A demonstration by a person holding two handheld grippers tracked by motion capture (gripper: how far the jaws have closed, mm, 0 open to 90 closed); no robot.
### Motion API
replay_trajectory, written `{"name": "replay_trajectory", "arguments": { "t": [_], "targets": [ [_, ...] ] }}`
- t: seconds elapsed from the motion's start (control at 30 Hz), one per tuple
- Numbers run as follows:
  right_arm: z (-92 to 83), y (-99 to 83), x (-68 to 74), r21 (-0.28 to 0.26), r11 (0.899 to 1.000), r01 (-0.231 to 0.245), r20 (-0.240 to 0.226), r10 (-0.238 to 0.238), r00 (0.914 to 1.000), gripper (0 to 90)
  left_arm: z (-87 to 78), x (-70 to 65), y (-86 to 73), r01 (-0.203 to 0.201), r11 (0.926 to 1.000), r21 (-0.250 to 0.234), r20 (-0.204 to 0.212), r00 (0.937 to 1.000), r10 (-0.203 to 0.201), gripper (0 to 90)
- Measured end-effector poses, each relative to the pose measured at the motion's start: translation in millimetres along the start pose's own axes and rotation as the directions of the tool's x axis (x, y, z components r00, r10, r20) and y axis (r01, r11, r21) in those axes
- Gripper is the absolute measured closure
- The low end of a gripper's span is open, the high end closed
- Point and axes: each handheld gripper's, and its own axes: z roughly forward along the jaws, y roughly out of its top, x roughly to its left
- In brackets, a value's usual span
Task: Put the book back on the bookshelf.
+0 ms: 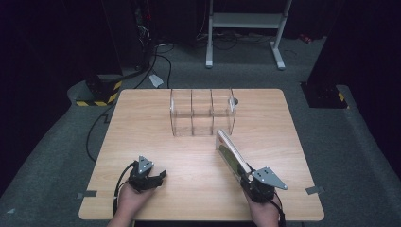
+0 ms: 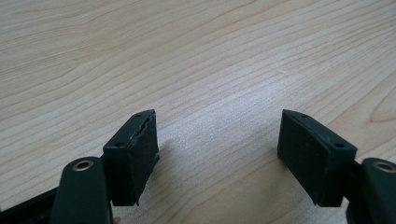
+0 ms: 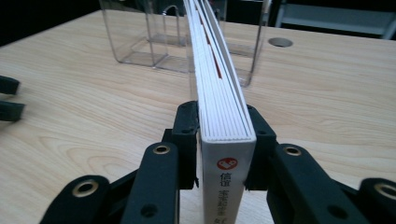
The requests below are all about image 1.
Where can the light grey floor plug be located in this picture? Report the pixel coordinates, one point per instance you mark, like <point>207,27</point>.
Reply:
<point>156,80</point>

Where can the green leaf picture book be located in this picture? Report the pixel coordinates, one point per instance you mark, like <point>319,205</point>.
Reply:
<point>230,151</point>

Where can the dark equipment tower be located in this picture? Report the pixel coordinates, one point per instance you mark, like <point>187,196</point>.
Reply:
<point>143,31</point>

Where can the red floor object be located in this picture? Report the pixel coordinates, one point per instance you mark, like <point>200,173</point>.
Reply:
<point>305,38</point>

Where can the white metal stand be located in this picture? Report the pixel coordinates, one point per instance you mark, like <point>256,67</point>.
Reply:
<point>246,20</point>

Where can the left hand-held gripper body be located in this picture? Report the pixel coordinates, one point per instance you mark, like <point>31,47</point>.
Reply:
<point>142,176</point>

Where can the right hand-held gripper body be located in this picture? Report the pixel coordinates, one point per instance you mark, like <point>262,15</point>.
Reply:
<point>263,186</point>

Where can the black yellow striped stand base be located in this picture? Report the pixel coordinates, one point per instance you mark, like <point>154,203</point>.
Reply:
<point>324,96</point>
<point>104,94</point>

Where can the person's right hand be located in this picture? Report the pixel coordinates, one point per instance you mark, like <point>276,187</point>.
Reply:
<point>263,213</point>

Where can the person's left hand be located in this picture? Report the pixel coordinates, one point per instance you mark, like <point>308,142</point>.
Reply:
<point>134,200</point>

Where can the clear acrylic divider rack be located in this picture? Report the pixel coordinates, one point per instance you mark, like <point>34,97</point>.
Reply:
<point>201,113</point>

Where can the grey tape piece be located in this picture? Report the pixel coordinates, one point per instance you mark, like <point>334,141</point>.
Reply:
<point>87,194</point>
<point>314,190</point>

